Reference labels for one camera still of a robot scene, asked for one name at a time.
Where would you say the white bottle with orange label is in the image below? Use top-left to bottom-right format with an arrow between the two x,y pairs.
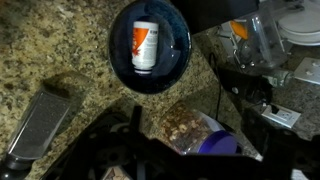
131,20 -> 160,75

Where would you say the white wall outlet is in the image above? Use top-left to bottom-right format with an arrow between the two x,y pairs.
261,103 -> 302,130

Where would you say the clear plastic container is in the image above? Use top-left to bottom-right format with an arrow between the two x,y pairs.
218,6 -> 292,70

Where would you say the nut jar with blue lid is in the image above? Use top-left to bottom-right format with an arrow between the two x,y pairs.
159,100 -> 240,156

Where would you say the black mesh grater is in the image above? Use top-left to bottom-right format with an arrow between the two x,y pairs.
0,87 -> 73,180

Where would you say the black cable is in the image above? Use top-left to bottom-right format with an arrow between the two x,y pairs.
208,53 -> 223,122

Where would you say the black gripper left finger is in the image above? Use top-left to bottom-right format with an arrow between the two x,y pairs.
41,105 -> 148,180

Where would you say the grey metal fitting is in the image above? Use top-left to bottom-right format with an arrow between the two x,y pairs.
262,57 -> 320,89

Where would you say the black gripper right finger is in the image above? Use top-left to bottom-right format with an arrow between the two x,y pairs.
244,109 -> 320,180

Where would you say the white plate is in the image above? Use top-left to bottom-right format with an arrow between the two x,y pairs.
277,0 -> 320,47

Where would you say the dark blue bowl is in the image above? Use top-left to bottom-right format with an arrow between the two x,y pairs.
108,0 -> 193,95

